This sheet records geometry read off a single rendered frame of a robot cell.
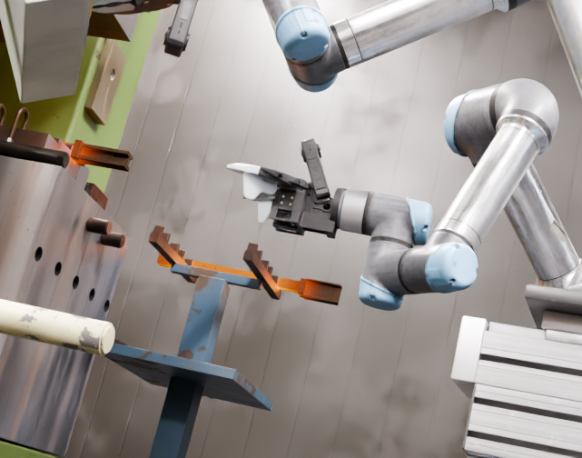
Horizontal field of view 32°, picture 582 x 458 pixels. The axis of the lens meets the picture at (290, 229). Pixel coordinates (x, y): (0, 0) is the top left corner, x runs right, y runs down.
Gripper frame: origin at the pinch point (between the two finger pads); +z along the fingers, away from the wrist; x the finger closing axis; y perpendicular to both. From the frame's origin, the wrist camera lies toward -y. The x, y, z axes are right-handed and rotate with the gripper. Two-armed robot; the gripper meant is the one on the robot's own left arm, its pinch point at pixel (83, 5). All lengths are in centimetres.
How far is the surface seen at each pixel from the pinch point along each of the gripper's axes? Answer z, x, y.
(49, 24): 8.0, 20.1, -10.5
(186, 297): -73, -339, -7
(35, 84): 9.1, 0.1, -10.5
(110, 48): -16, -74, 21
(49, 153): 6.1, -31.3, -11.5
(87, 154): -2.0, -45.0, -9.1
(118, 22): -14, -46, 16
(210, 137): -107, -345, 70
